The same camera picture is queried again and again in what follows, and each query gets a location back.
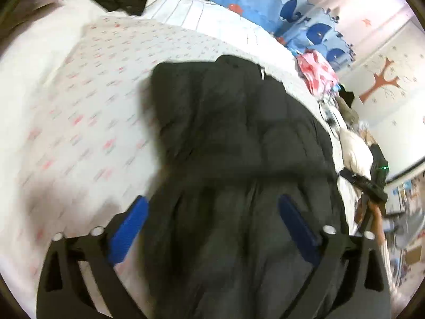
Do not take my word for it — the black puffer jacket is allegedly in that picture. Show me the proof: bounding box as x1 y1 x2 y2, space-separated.
143 56 348 318

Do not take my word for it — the cream knit sleeve forearm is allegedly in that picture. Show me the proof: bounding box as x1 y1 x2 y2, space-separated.
377 233 398 295

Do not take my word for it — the right hand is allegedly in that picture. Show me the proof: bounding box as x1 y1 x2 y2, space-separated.
354 197 385 245

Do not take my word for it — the pink patterned cloth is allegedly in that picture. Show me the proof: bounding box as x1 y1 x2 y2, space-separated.
296 50 339 98

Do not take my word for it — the cherry print bed sheet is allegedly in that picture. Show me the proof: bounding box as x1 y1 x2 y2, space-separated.
1 15 295 318

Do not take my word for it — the whale print curtain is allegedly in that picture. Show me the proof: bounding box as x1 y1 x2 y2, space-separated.
208 0 355 71

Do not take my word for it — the white striped quilt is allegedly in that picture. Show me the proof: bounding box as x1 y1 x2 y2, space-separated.
1 0 319 212

